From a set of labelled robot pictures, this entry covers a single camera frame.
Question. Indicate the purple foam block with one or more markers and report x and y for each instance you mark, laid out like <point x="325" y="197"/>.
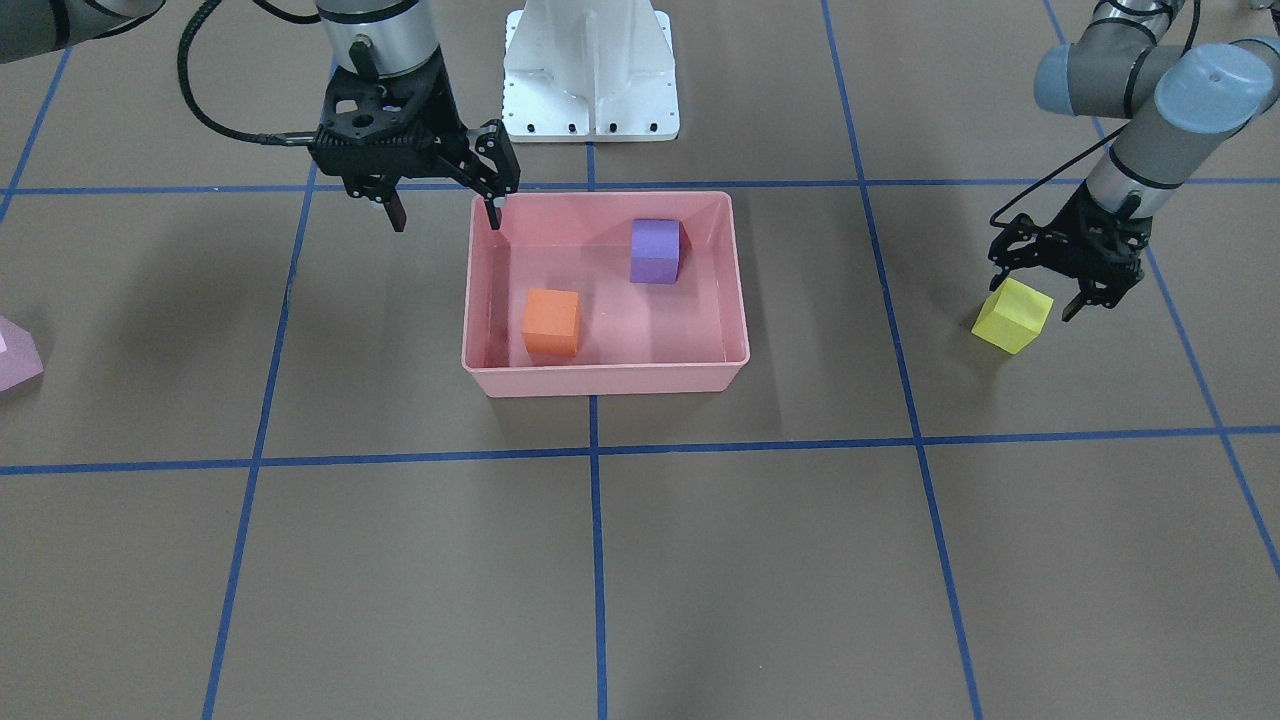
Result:
<point x="655" y="251"/>

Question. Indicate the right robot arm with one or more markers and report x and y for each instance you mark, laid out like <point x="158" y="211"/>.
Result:
<point x="374" y="39"/>

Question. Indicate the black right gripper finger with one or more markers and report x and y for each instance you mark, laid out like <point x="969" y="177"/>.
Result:
<point x="393" y="206"/>
<point x="494" y="205"/>

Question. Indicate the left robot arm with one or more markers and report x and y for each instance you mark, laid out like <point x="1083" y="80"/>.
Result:
<point x="1178" y="104"/>

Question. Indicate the yellow foam block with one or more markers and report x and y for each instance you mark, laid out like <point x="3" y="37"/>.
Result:
<point x="1013" y="316"/>

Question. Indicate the pink plastic bin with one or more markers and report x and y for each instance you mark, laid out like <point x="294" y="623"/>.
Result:
<point x="636" y="339"/>

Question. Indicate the orange foam block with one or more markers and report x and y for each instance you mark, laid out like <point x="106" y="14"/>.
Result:
<point x="551" y="324"/>

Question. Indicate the pink foam block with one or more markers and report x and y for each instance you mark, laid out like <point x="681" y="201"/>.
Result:
<point x="20" y="361"/>

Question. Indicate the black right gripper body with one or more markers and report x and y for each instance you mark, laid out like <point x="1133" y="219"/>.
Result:
<point x="443" y="112"/>

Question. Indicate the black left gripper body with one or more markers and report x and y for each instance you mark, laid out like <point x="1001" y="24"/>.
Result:
<point x="1097" y="238"/>

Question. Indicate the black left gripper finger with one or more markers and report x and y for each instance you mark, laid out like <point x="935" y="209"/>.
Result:
<point x="1002" y="272"/>
<point x="1092" y="293"/>

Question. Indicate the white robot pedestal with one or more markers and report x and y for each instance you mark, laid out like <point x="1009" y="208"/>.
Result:
<point x="590" y="72"/>

